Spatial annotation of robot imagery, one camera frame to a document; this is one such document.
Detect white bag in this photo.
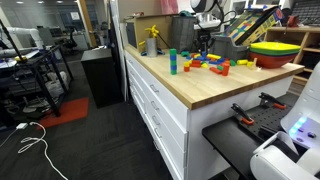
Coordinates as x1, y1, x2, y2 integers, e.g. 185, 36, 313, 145
44, 69, 71, 101

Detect wooden blocks cardboard box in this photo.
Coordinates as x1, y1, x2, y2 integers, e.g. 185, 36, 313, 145
223, 4, 285, 47

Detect long red block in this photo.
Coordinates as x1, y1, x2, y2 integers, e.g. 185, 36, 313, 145
208, 66, 224, 75

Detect dark gray fabric basket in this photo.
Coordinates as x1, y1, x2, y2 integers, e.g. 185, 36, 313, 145
170, 15, 201, 54

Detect white drawer cabinet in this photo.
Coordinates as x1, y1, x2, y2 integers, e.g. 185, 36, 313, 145
123, 49, 296, 180

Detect gray plastic bin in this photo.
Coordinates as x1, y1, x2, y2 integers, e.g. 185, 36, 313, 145
212, 34, 251, 63

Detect blue-handled tool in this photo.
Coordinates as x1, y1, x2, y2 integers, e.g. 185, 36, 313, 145
139, 48, 166, 57

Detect brown cardboard box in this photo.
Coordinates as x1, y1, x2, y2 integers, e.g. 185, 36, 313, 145
125, 13, 174, 54

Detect long yellow block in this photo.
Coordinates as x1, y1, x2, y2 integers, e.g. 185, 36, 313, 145
206, 53, 222, 61

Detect red shelf object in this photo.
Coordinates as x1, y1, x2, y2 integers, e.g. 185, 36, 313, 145
286, 14, 300, 28

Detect black frame desk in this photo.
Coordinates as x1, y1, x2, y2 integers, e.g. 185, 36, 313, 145
0, 18, 75, 118

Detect black cabinet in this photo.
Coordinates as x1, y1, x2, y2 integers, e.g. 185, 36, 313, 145
80, 47, 125, 109

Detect pink plastic sheet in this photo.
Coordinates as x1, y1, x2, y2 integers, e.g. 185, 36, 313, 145
160, 0, 180, 15

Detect robot mounting stand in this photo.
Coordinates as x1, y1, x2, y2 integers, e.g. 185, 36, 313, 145
201, 92, 303, 180

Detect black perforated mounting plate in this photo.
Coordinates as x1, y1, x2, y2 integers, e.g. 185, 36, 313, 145
233, 96, 303, 143

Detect red floor mat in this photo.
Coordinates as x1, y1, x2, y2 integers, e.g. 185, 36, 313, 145
35, 96, 91, 130

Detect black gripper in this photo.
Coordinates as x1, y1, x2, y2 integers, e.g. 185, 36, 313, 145
196, 27, 213, 57

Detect white cable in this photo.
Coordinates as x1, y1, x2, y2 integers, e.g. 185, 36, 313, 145
0, 121, 70, 180

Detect yellow hand tool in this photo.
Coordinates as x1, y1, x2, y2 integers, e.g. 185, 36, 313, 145
138, 24, 161, 46

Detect framed wall sign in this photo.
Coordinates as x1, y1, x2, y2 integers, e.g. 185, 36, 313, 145
69, 11, 81, 21

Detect yellow plastic bowl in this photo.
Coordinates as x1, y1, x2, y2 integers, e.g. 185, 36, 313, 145
249, 41, 302, 52

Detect green plastic bowl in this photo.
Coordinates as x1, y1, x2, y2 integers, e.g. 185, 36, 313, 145
249, 47, 301, 57

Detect red plastic bowl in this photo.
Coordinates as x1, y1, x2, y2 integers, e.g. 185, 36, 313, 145
248, 51, 299, 70

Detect wooden shelf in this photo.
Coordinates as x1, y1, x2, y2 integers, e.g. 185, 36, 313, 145
264, 25, 320, 86

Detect white power adapter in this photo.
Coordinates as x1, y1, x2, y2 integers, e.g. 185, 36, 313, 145
15, 122, 30, 131

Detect teal cloth item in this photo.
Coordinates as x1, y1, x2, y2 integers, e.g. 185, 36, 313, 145
178, 9, 195, 18

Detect black office chair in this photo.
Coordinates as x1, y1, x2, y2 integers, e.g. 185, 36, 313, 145
62, 27, 81, 52

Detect metal cup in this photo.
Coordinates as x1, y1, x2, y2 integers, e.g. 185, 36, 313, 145
145, 37, 158, 58

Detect tall red cylinder block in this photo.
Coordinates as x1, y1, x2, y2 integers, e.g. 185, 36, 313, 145
221, 63, 231, 77

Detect black orange clamp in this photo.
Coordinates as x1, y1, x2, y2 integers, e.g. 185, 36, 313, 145
230, 102, 255, 126
258, 91, 287, 111

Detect silver drawer handle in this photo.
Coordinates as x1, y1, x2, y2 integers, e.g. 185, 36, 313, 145
152, 139, 161, 152
153, 127, 164, 139
149, 83, 161, 94
151, 114, 162, 126
150, 100, 161, 112

